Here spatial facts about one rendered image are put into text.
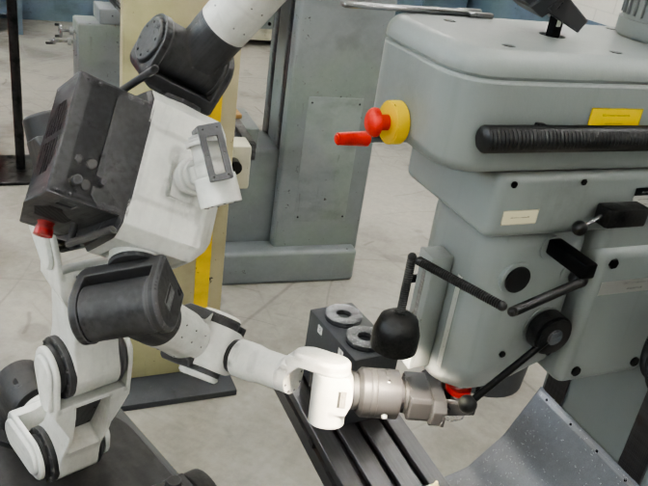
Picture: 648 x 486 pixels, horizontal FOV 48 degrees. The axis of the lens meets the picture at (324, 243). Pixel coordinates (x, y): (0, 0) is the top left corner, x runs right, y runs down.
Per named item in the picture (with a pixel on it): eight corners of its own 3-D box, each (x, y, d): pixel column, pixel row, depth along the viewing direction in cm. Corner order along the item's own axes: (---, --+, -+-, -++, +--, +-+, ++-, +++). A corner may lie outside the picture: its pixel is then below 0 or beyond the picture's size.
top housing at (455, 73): (444, 179, 92) (472, 51, 85) (357, 113, 113) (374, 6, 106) (710, 171, 111) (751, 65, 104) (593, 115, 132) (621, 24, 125)
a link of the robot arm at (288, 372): (339, 368, 125) (276, 347, 132) (334, 418, 127) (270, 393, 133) (358, 360, 130) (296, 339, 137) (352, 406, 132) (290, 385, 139)
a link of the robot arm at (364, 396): (382, 378, 126) (316, 373, 125) (373, 436, 128) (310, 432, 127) (371, 355, 137) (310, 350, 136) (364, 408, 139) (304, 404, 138)
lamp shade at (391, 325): (360, 341, 112) (366, 307, 109) (391, 327, 117) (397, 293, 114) (395, 365, 108) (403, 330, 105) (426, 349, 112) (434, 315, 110)
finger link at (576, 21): (572, 35, 102) (542, 8, 100) (589, 16, 101) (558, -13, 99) (577, 38, 100) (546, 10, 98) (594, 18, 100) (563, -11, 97)
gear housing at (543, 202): (484, 242, 101) (501, 175, 97) (402, 174, 121) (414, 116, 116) (664, 229, 114) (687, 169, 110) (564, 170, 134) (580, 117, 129)
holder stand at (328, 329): (342, 426, 170) (356, 356, 161) (300, 371, 187) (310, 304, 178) (386, 415, 176) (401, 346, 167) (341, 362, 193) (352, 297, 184)
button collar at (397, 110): (392, 150, 99) (400, 107, 97) (373, 135, 104) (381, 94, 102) (406, 150, 100) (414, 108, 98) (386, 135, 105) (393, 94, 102)
